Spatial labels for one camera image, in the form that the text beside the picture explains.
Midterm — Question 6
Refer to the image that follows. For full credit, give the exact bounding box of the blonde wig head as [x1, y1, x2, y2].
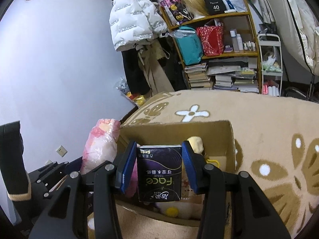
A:
[182, 0, 210, 20]

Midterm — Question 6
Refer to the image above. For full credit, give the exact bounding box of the open cardboard box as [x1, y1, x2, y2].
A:
[87, 120, 237, 239]

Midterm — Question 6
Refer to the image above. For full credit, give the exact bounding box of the beige patterned carpet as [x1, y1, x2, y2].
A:
[87, 90, 319, 239]

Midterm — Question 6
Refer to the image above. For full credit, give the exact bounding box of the pink bear plush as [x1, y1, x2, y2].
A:
[125, 161, 138, 198]

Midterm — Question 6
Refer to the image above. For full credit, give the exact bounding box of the upper wall socket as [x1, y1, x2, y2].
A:
[56, 145, 68, 157]

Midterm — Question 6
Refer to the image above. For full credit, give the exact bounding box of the black box number 40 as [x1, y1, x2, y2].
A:
[204, 0, 226, 16]

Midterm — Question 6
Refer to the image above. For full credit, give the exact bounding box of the clear bag of toys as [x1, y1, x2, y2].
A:
[116, 77, 146, 108]

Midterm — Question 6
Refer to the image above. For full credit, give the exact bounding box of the yellow dog plush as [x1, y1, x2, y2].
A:
[182, 136, 221, 176]

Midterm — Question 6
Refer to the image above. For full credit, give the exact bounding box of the white cushioned chair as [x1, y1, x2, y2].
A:
[260, 0, 318, 75]

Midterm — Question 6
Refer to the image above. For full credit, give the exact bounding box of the white fluffy duck plush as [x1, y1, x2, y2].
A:
[155, 200, 203, 219]

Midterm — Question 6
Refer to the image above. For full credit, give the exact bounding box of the stack of books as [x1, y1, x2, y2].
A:
[184, 63, 213, 90]

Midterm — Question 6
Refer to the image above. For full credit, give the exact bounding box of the black hanging coat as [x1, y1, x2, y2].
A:
[122, 49, 150, 95]

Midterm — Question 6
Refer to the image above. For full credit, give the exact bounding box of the wooden shelf unit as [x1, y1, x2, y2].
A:
[159, 0, 260, 93]

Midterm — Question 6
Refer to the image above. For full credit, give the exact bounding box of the red patterned bag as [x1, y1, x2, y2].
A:
[196, 21, 224, 57]

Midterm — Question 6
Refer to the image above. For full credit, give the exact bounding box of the white puffer jacket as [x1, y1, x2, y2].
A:
[109, 0, 168, 52]

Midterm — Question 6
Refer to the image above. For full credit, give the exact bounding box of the black Face tissue pack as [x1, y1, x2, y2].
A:
[137, 145, 182, 202]

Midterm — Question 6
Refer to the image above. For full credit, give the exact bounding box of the beige trench coat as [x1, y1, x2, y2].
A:
[138, 40, 174, 96]

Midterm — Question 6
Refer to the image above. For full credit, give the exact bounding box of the white metal trolley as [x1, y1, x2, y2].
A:
[257, 33, 283, 97]

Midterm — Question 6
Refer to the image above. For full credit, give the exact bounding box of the teal bag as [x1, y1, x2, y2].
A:
[170, 26, 204, 66]

